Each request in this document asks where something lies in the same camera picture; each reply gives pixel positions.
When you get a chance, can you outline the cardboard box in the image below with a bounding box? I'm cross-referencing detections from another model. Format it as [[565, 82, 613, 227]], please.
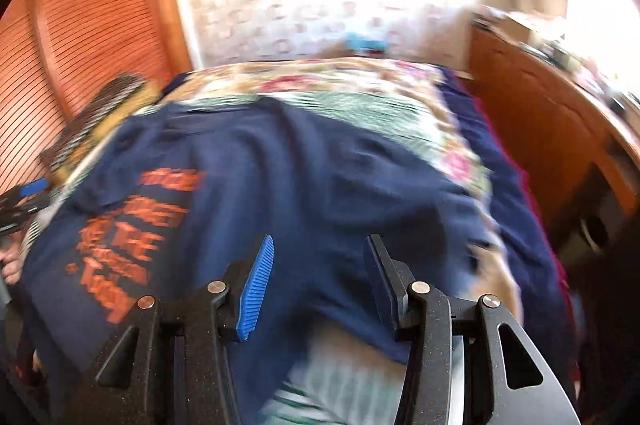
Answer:
[[497, 11, 543, 43]]

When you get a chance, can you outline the window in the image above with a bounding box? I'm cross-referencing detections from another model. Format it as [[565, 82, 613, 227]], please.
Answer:
[[562, 0, 640, 98]]

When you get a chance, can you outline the wooden louvered wardrobe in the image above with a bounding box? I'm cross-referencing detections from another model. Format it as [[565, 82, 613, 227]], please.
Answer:
[[0, 0, 195, 231]]

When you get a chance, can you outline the yellow floral pillow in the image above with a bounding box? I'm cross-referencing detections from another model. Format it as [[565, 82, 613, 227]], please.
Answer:
[[52, 81, 162, 188]]

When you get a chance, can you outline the dark circle-patterned pillow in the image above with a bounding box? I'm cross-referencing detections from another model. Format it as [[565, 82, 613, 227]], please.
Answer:
[[39, 74, 151, 178]]

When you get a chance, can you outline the person's left hand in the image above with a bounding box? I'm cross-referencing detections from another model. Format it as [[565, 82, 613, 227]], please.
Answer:
[[0, 249, 24, 282]]

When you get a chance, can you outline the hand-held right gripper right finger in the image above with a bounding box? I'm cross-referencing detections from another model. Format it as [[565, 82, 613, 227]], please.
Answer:
[[364, 234, 583, 425]]

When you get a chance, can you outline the long wooden cabinet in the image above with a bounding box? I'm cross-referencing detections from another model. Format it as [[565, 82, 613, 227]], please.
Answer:
[[466, 8, 640, 256]]

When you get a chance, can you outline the teal cloth item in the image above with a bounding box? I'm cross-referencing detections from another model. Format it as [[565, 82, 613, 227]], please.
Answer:
[[345, 32, 390, 55]]

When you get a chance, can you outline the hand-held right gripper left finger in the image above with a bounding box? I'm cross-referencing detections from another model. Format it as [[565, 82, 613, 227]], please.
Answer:
[[52, 234, 277, 425]]

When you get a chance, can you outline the navy t-shirt with orange print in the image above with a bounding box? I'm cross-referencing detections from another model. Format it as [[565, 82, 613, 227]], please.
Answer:
[[19, 98, 501, 367]]

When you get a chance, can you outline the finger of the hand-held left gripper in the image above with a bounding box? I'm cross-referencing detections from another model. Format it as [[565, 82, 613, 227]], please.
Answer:
[[0, 178, 53, 220]]

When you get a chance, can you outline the navy blue blanket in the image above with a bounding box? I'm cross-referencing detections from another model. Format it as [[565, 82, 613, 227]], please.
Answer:
[[437, 69, 578, 371]]

